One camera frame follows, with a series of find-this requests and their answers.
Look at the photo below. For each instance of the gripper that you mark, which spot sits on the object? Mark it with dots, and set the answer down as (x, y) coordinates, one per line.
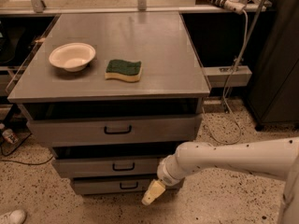
(163, 174)

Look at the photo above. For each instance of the grey drawer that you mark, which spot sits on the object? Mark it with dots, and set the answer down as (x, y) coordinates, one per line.
(112, 131)
(111, 184)
(111, 166)

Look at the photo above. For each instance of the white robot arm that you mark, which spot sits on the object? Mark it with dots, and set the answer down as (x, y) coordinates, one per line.
(276, 159)

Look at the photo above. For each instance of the grey top drawer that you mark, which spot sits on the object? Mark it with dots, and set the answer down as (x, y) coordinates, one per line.
(112, 131)

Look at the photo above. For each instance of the grey bottom drawer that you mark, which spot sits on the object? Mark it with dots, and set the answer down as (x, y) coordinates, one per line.
(111, 184)

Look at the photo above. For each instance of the grey drawer cabinet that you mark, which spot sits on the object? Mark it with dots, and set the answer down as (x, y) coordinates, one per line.
(172, 81)

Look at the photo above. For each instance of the green yellow sponge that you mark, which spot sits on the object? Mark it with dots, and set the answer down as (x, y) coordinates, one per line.
(124, 70)

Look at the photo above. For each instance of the white sneaker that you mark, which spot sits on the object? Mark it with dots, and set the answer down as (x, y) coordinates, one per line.
(14, 217)

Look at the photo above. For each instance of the dark cabinet at right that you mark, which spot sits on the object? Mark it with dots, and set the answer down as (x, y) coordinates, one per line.
(273, 93)

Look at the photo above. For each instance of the white bowl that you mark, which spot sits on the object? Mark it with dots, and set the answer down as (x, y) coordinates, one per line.
(72, 57)

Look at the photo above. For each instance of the small bottle on floor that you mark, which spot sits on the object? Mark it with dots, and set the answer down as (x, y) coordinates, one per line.
(8, 134)

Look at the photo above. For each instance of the white power strip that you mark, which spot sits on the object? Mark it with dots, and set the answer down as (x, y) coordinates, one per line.
(232, 5)

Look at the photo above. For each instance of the grey metal bracket beam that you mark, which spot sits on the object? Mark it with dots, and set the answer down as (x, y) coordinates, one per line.
(219, 76)

